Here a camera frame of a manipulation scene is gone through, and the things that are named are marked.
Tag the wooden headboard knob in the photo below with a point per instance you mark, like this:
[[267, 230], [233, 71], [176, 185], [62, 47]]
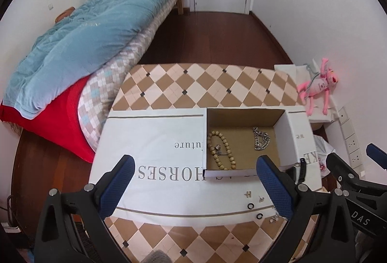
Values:
[[64, 14]]

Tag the checkered mattress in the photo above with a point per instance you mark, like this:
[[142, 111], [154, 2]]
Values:
[[102, 87]]

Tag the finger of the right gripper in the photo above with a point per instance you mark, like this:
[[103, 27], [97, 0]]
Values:
[[347, 177], [377, 155]]

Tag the black smart band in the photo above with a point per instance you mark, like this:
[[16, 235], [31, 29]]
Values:
[[298, 172]]

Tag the white power strip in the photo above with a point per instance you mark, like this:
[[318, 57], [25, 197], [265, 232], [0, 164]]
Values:
[[351, 142]]

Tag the light blue quilt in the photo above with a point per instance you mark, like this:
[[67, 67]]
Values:
[[74, 48]]

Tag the pink panther plush toy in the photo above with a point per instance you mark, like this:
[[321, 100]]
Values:
[[322, 82]]

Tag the checkered printed table cover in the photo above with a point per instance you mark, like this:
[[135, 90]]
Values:
[[170, 207]]

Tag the white plastic bag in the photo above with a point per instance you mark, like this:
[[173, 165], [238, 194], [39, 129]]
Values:
[[323, 149]]

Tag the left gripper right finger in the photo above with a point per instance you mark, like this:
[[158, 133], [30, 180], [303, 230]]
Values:
[[333, 237]]

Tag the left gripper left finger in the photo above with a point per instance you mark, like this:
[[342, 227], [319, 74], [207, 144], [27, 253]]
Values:
[[57, 238]]

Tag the red bed sheet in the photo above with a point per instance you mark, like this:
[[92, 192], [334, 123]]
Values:
[[58, 122]]

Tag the white cardboard box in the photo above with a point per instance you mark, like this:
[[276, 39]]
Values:
[[237, 137]]

